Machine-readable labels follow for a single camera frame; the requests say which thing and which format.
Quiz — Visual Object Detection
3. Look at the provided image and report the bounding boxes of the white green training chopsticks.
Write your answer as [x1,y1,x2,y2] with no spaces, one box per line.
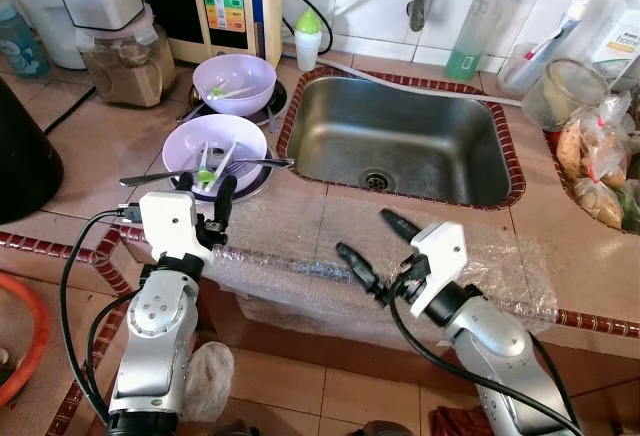
[195,139,241,192]

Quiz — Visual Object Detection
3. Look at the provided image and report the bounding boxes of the thin white hose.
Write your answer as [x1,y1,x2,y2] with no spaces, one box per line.
[283,46,498,107]

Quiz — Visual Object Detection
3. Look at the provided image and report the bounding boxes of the clear bubble wrap sheet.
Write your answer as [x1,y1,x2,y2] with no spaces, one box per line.
[205,191,559,332]

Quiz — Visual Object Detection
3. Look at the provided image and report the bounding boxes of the teal plastic bottle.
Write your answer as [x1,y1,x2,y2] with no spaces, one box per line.
[0,1,49,80]

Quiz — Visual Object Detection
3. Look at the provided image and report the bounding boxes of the white bottle green cap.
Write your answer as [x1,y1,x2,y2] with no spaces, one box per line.
[294,8,323,72]

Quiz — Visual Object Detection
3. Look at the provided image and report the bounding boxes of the clear jar brown powder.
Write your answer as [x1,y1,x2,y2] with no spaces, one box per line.
[78,6,179,109]

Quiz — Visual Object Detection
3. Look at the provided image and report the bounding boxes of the orange hose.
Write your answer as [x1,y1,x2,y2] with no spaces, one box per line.
[0,271,51,407]

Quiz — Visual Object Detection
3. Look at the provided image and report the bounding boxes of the black power cord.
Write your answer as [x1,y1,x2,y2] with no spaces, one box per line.
[40,86,98,137]

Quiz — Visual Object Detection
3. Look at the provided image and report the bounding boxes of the tiled basin with groceries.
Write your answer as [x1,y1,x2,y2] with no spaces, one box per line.
[545,124,640,239]

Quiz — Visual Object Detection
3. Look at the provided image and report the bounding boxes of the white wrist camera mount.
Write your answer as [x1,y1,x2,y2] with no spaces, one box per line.
[138,191,213,267]
[398,221,469,319]

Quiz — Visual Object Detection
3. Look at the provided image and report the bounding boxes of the black round pot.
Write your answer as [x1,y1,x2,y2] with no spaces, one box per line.
[0,76,64,225]

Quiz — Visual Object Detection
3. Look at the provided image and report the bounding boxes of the white plastic jug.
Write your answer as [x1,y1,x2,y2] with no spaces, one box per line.
[5,0,86,70]

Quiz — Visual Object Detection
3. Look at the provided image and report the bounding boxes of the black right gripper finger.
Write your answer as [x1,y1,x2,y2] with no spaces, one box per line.
[337,243,386,297]
[380,208,426,243]

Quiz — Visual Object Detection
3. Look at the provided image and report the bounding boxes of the clear bag orange snacks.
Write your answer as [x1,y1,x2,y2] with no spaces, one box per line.
[556,94,633,185]
[570,176,627,230]

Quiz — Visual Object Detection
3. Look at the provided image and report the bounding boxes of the clear plastic cup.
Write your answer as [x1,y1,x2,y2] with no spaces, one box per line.
[500,41,561,95]

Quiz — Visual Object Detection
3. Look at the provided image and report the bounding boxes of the stainless steel sink basin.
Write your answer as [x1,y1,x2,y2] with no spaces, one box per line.
[286,74,515,209]

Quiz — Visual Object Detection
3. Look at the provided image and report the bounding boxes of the clear glass jar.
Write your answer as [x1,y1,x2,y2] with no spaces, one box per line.
[522,56,611,132]

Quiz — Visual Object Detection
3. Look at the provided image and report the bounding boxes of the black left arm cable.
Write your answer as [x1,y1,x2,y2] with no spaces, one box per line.
[58,204,143,427]

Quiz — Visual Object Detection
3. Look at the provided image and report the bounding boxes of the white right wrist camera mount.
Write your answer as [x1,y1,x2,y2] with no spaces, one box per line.
[398,221,469,319]

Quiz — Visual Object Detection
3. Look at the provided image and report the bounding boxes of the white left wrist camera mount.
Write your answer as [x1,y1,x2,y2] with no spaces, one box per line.
[138,191,213,267]

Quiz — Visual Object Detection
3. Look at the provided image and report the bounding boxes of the white toothpaste tube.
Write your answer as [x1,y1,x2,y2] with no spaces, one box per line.
[515,0,593,87]

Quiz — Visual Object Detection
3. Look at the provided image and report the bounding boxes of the white cleaner bottle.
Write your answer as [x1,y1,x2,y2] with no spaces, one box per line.
[585,0,640,82]

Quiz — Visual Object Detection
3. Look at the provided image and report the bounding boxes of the green liquid bottle blue cap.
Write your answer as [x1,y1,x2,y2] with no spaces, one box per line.
[445,0,513,82]

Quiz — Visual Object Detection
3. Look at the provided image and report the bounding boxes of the black ionizer cable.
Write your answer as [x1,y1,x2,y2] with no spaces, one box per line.
[283,0,334,57]

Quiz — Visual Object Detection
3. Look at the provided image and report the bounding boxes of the light purple plastic bowl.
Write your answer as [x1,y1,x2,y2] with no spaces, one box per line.
[192,53,278,117]
[162,114,269,194]

